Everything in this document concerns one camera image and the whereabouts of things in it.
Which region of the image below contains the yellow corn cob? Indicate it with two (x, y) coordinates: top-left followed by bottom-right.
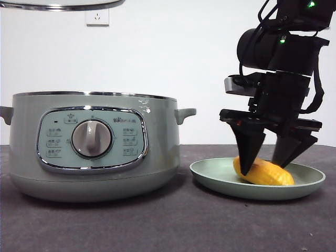
(233, 156), (296, 187)

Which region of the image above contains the glass lid with green knob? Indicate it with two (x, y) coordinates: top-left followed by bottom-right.
(0, 0), (126, 12)

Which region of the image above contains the pale green round plate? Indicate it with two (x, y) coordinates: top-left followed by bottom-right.
(189, 156), (327, 202)

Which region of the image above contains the pale green electric steamer pot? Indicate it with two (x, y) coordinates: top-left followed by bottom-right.
(0, 91), (197, 203)

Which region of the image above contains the black sleeved arm cable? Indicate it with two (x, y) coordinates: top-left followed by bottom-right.
(299, 60), (325, 117)

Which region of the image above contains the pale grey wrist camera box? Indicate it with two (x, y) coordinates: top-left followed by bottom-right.
(224, 74), (262, 97)

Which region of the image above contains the thin black camera cable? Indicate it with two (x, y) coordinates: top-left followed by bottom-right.
(232, 0), (276, 87)

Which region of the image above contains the white wall power outlet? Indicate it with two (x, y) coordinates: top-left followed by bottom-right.
(86, 9), (110, 27)

